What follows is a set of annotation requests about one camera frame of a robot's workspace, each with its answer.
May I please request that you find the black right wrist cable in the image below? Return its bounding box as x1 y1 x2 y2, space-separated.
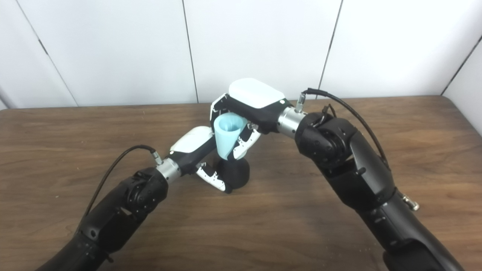
296 88 390 170

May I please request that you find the light blue cup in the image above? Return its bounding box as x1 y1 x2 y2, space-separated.
214 112 249 161

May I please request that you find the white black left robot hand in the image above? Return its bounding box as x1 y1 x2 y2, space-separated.
168 126 234 194

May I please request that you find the black funnel-shaped nozzle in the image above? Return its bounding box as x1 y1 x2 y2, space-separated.
217 157 250 190

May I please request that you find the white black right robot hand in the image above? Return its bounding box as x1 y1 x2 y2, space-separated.
209 78 292 160

